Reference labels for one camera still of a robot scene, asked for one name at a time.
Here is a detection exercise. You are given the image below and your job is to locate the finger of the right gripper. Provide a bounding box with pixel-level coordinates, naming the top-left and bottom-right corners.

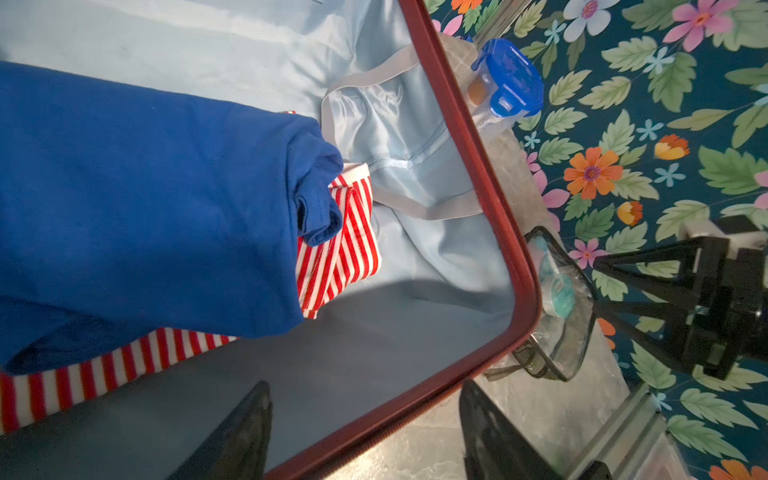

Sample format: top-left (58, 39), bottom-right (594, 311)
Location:
top-left (593, 239), bottom-right (702, 285)
top-left (595, 299), bottom-right (697, 367)

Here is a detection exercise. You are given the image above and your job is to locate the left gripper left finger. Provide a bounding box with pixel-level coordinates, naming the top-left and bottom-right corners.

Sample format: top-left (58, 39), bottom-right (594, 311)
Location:
top-left (168, 381), bottom-right (273, 480)

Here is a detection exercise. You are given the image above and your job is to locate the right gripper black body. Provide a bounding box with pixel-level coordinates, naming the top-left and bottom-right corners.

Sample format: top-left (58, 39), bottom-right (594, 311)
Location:
top-left (683, 214), bottom-right (767, 380)

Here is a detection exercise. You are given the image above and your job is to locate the clear jar blue lid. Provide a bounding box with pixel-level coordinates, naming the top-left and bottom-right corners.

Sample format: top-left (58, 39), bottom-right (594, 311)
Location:
top-left (465, 39), bottom-right (544, 142)

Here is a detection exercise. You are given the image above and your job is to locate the clear toiletry pouch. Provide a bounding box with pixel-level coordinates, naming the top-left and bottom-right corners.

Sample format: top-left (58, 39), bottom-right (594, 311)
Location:
top-left (484, 226), bottom-right (597, 382)

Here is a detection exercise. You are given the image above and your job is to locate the red hard-shell suitcase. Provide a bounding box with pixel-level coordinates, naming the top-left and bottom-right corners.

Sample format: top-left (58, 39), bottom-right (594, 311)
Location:
top-left (1, 1), bottom-right (538, 479)

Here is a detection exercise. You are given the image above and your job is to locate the blue shirt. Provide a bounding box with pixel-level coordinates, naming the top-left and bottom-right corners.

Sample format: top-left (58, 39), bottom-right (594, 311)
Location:
top-left (1, 62), bottom-right (343, 375)

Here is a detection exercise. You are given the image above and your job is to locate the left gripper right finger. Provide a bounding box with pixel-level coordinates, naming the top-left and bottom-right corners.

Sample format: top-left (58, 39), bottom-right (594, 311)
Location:
top-left (459, 380), bottom-right (561, 480)

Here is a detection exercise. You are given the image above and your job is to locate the red white striped shirt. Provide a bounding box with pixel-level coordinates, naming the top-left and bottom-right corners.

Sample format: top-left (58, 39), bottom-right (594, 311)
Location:
top-left (1, 166), bottom-right (379, 433)

